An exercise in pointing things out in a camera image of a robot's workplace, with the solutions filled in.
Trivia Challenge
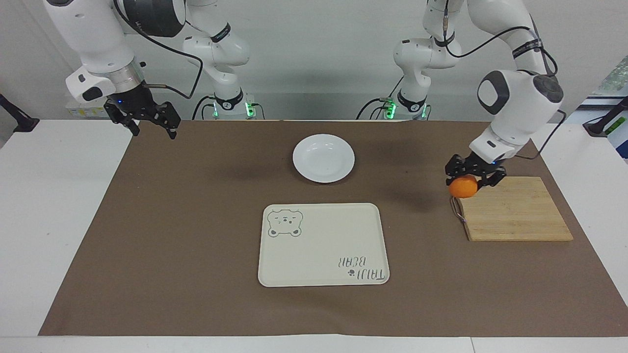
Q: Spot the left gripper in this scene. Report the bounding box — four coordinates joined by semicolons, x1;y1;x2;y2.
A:
445;152;507;190

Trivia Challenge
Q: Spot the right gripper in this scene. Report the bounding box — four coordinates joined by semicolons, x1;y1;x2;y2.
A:
104;82;182;140

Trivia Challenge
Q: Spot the orange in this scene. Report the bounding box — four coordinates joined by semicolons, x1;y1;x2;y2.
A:
448;175;479;199

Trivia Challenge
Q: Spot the white round plate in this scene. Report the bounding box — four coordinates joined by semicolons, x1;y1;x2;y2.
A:
292;134;355;184

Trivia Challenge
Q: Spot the wooden cutting board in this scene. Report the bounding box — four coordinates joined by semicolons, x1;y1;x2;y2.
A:
450;176;574;242

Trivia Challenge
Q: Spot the black stand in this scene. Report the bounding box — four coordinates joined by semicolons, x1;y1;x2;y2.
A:
582;96;628;137
0;93;40;133

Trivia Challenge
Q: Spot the cream tray with bear print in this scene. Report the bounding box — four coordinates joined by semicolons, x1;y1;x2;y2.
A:
258;203;391;288

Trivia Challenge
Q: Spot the black cable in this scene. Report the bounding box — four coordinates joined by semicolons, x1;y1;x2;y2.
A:
191;95;217;121
113;0;204;100
355;76;406;121
442;0;568;161

